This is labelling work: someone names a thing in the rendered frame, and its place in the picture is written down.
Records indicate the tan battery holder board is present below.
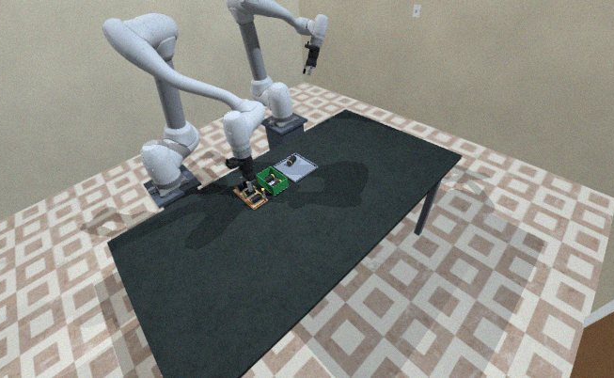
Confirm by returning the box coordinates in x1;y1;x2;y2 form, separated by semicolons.
233;185;268;210

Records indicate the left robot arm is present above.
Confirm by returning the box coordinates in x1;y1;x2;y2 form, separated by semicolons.
226;0;328;129

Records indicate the green open box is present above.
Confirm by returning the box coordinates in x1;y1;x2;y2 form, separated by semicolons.
256;167;289;196

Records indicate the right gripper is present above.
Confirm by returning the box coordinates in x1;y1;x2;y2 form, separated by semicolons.
225;145;256;193

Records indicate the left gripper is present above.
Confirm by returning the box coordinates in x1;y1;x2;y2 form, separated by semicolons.
303;37;323;75

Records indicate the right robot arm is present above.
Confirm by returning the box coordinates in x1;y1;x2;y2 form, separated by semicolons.
102;13;265;198

